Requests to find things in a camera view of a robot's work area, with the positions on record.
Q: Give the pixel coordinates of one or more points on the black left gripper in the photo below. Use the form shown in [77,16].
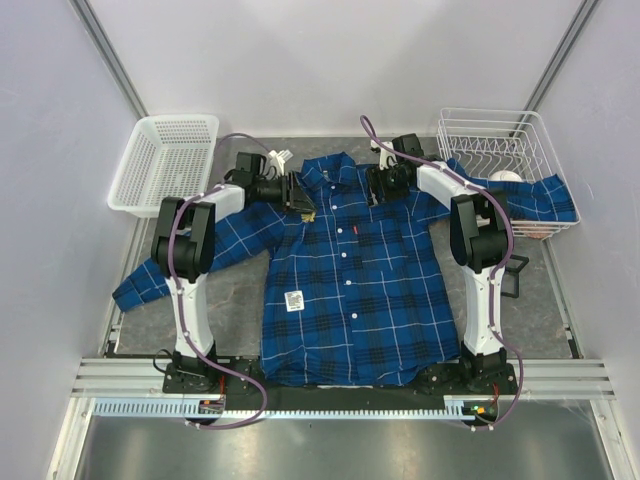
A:
[292,197]

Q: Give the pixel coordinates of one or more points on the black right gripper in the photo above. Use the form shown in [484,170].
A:
[376,177]

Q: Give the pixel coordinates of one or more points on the blue plaid shirt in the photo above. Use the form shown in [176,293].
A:
[364,295]

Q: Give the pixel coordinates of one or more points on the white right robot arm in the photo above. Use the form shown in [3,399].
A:
[481,242]

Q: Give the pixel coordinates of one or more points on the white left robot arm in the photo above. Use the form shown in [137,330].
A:
[184,245]

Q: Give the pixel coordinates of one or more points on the black brooch display box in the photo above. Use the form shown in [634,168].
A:
[511,279]

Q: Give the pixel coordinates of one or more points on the white ceramic bowl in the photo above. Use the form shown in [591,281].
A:
[502,177]

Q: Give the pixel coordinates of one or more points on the white perforated plastic basket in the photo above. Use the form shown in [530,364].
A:
[166,156]

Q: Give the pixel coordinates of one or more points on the pink patterned bowl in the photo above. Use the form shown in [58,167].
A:
[533,230]

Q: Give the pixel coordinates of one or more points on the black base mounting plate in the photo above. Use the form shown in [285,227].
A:
[240,382]

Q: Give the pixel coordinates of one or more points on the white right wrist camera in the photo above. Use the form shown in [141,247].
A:
[387,158]

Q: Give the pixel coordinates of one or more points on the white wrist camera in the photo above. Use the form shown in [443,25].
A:
[278,159]
[387,158]

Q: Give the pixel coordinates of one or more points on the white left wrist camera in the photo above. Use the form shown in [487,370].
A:
[278,159]

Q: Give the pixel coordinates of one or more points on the white wire dish rack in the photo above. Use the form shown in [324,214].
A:
[511,150]

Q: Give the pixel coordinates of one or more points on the white slotted cable duct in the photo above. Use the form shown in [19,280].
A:
[315,405]

